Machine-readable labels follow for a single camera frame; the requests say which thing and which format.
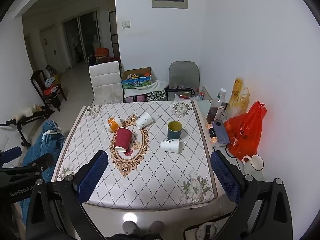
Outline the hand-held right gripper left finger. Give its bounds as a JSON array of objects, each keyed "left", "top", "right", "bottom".
[{"left": 26, "top": 150, "right": 109, "bottom": 240}]

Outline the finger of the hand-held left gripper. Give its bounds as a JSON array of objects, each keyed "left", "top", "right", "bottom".
[
  {"left": 0, "top": 152, "right": 54, "bottom": 178},
  {"left": 0, "top": 146, "right": 22, "bottom": 166}
]

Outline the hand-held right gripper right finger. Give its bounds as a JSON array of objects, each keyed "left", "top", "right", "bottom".
[{"left": 210, "top": 151, "right": 293, "bottom": 240}]

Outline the red paper cup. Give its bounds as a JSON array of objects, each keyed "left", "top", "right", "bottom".
[{"left": 114, "top": 127, "right": 134, "bottom": 153}]

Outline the orange paper cup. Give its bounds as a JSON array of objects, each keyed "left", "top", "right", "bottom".
[{"left": 108, "top": 116, "right": 122, "bottom": 133}]

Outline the white paper cup black print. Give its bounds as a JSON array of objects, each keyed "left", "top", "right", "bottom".
[{"left": 160, "top": 139, "right": 181, "bottom": 154}]

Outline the blue cup yellow inside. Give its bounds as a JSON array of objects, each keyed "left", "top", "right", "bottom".
[{"left": 167, "top": 121, "right": 182, "bottom": 140}]

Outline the blue knitted blanket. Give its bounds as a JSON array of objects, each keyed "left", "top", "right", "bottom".
[{"left": 21, "top": 120, "right": 66, "bottom": 227}]

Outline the white enamel mug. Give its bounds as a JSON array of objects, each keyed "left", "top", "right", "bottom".
[{"left": 242, "top": 154, "right": 264, "bottom": 179}]

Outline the white face mask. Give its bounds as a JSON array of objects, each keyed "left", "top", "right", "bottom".
[{"left": 42, "top": 120, "right": 63, "bottom": 140}]

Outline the black folding stand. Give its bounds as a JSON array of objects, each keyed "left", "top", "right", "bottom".
[{"left": 0, "top": 106, "right": 55, "bottom": 148}]

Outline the grey smartphone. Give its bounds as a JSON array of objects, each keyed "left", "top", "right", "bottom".
[{"left": 211, "top": 120, "right": 231, "bottom": 145}]

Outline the orange plastic bag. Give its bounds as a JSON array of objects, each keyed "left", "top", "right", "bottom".
[{"left": 224, "top": 101, "right": 267, "bottom": 156}]

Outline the grey slipper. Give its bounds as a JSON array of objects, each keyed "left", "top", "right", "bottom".
[
  {"left": 150, "top": 220, "right": 166, "bottom": 236},
  {"left": 122, "top": 221, "right": 138, "bottom": 236}
]

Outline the floral diamond pattern tablecloth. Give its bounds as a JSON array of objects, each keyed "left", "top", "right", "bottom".
[{"left": 51, "top": 101, "right": 217, "bottom": 204}]

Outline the dark wooden chair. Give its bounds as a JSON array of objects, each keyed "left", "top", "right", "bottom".
[{"left": 30, "top": 69, "right": 68, "bottom": 112}]

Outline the yellow plastic bag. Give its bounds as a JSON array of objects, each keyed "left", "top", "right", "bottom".
[{"left": 226, "top": 77, "right": 250, "bottom": 119}]

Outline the pile of clothes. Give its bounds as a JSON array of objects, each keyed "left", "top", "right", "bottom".
[{"left": 44, "top": 64, "right": 60, "bottom": 96}]

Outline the clear bottle white cap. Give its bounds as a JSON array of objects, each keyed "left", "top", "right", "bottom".
[{"left": 211, "top": 88, "right": 227, "bottom": 107}]

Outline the pink storage box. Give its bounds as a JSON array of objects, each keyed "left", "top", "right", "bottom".
[{"left": 124, "top": 94, "right": 147, "bottom": 103}]

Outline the white padded chair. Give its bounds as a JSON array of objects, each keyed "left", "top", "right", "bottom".
[{"left": 89, "top": 61, "right": 124, "bottom": 105}]

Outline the black tripod rod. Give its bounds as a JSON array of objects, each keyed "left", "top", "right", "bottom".
[{"left": 165, "top": 86, "right": 196, "bottom": 96}]

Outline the black patterned storage box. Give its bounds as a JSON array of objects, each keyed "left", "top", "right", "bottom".
[{"left": 146, "top": 90, "right": 167, "bottom": 102}]

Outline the cardboard box of toys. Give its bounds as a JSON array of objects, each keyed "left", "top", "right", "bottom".
[{"left": 121, "top": 67, "right": 154, "bottom": 89}]

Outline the white cloth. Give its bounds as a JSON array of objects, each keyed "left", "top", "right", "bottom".
[{"left": 124, "top": 80, "right": 169, "bottom": 98}]

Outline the grey padded chair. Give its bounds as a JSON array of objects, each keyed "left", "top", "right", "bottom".
[{"left": 168, "top": 61, "right": 200, "bottom": 101}]

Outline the orange plastic stool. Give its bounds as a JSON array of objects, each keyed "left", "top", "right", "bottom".
[{"left": 94, "top": 47, "right": 110, "bottom": 58}]

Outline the black cable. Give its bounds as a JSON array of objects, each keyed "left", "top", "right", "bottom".
[{"left": 225, "top": 144, "right": 244, "bottom": 166}]

